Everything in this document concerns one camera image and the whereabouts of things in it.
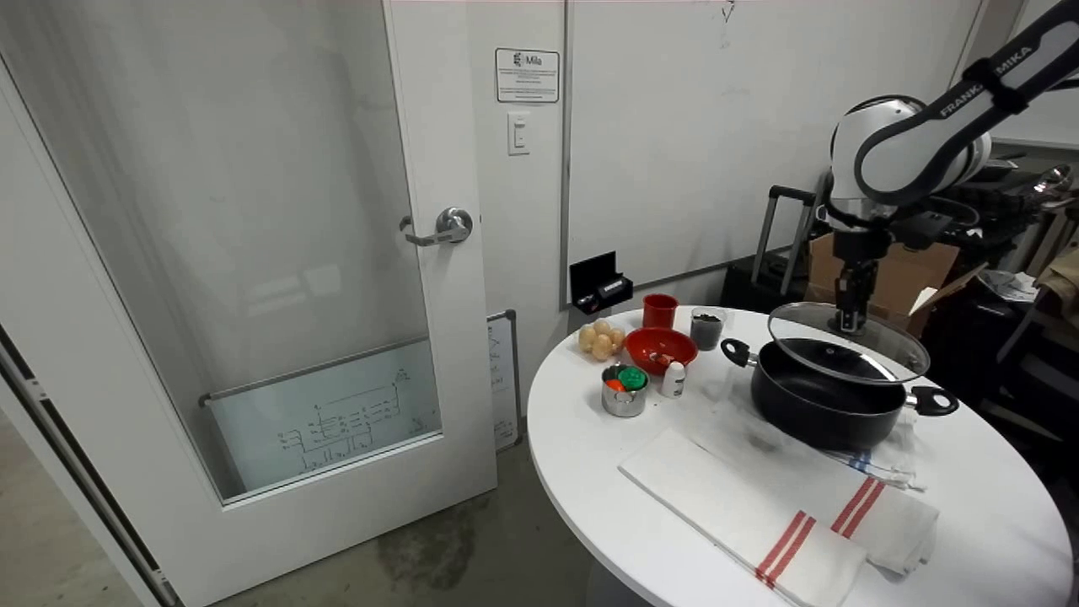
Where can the yellow round food pieces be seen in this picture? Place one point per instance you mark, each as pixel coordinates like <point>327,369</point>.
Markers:
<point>601,337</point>

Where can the metal can with colourful items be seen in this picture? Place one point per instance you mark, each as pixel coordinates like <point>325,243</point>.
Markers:
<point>626,396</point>

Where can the white towel with red stripes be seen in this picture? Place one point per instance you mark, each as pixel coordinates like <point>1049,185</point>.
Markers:
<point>898,528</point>
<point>719,505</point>

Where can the black office chair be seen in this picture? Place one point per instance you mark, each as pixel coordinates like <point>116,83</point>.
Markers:
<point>980,332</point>

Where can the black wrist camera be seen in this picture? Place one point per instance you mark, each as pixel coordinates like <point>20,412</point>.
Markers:
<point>937,220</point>

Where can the small white shaker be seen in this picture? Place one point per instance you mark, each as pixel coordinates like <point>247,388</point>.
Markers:
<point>673,377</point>

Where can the white whiteboard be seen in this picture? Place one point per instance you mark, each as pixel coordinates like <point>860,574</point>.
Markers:
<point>696,136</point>

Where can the white door with frosted glass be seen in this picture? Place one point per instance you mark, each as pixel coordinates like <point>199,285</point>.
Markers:
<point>451,393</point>

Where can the white light switch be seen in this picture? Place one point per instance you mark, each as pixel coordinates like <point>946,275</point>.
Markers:
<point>516,133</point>

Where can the white wall sign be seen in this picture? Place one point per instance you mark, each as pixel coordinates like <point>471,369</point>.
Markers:
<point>527,76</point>

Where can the black cooking pot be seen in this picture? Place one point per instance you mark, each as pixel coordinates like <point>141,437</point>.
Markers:
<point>826,409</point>

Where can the red bowl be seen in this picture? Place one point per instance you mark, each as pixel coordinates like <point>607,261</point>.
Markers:
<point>659,351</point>

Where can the black laptop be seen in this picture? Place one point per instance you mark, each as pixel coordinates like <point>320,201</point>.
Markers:
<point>599,286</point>

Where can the glass pot lid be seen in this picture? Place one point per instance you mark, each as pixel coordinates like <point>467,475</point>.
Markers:
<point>837,342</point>

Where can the red cup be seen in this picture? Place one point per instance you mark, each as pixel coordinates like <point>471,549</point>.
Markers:
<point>659,311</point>

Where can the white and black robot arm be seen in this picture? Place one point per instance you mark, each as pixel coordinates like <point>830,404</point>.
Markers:
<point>910,145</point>

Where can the brown cardboard box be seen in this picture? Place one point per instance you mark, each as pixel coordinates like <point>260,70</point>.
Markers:
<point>898,282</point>

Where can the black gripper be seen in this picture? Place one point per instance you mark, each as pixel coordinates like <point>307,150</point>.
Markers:
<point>860,256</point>

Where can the clear cup with dark contents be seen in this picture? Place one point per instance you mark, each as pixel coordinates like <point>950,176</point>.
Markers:
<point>706,332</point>

